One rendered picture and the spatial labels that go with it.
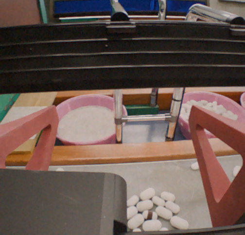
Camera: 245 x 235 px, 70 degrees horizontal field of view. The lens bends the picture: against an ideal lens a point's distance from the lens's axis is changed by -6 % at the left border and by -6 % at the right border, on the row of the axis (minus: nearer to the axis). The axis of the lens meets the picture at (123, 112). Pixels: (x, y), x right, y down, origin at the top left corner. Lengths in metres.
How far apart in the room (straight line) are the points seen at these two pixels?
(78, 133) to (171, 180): 0.32
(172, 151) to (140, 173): 0.11
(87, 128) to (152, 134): 0.24
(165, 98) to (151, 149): 0.32
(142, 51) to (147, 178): 0.35
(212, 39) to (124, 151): 0.37
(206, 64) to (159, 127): 0.52
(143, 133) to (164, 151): 0.20
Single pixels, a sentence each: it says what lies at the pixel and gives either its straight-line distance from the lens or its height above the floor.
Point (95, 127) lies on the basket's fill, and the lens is 0.64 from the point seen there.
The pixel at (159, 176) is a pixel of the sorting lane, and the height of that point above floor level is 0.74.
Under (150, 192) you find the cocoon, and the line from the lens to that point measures 0.45.
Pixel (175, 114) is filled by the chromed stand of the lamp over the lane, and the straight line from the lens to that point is 0.50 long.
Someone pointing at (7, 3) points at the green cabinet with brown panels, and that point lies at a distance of 0.89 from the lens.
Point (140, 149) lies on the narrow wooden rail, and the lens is 0.52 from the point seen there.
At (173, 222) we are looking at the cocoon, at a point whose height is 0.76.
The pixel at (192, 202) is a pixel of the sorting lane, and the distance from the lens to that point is 0.49.
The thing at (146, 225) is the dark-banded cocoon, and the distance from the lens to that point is 0.42.
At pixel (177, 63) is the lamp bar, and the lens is 0.23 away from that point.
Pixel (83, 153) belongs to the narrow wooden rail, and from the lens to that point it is 0.52.
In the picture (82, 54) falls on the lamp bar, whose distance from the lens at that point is 0.22.
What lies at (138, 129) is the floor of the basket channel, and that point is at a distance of 0.72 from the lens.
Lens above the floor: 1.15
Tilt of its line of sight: 36 degrees down
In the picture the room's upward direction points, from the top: straight up
